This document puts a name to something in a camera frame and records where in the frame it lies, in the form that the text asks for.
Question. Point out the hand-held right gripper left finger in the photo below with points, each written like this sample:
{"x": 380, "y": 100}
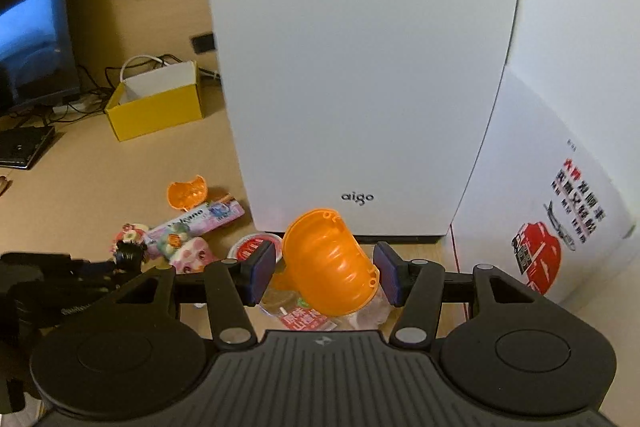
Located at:
{"x": 262, "y": 274}

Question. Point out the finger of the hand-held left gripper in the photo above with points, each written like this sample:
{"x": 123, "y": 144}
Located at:
{"x": 102, "y": 268}

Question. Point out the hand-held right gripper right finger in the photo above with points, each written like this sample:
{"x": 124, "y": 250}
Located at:
{"x": 387, "y": 274}

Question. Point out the small doll figure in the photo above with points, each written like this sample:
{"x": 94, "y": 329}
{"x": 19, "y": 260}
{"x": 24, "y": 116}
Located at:
{"x": 129, "y": 239}

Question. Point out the orange plastic half shell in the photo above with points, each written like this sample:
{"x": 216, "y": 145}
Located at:
{"x": 325, "y": 262}
{"x": 186, "y": 194}

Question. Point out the pink printed packet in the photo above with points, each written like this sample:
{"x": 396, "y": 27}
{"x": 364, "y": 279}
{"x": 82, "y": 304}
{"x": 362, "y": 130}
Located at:
{"x": 200, "y": 217}

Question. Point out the red lidded jelly cup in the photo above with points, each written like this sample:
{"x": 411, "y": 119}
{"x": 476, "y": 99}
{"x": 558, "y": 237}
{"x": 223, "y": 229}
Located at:
{"x": 247, "y": 251}

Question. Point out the clear plastic wrapper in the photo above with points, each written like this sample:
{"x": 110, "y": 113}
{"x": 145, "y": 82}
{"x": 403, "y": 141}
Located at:
{"x": 367, "y": 314}

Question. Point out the pink round candy packets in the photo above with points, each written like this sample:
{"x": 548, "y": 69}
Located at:
{"x": 187, "y": 252}

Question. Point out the black keyboard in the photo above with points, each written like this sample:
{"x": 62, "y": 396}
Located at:
{"x": 22, "y": 147}

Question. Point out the white power strip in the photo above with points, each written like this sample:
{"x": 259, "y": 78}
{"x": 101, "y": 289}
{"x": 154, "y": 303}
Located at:
{"x": 67, "y": 108}

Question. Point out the yellow cardboard box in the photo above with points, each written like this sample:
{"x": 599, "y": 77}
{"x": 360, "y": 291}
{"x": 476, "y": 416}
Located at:
{"x": 160, "y": 112}

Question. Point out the white printed carton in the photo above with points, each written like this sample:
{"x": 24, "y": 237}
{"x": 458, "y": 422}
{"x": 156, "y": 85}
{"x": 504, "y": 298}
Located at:
{"x": 525, "y": 157}

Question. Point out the white computer case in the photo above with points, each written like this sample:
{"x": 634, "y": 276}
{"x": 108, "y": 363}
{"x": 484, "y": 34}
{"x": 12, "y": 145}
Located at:
{"x": 360, "y": 57}

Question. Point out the black monitor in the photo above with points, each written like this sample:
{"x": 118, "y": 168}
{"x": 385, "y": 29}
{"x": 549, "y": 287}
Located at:
{"x": 35, "y": 37}

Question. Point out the black wall socket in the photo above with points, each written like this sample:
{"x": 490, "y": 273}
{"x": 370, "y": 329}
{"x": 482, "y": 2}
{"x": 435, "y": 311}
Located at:
{"x": 202, "y": 43}

